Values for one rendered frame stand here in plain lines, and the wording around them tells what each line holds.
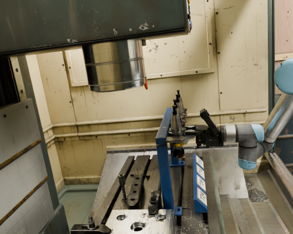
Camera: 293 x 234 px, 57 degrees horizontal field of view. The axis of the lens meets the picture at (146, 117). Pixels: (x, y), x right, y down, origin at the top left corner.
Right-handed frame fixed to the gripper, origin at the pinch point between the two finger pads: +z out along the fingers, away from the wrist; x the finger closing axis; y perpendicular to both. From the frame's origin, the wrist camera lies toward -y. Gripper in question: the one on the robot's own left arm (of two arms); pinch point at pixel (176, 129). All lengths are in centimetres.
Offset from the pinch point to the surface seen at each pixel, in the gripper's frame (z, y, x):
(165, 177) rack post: 3.6, 12.9, -18.1
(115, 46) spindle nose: 10, -37, -46
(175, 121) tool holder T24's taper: -0.7, -7.5, -12.6
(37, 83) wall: 95, -16, 56
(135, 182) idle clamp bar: 19.5, 23.9, -2.8
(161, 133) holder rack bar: 4.6, -3.1, -13.1
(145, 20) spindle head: 2, -42, -51
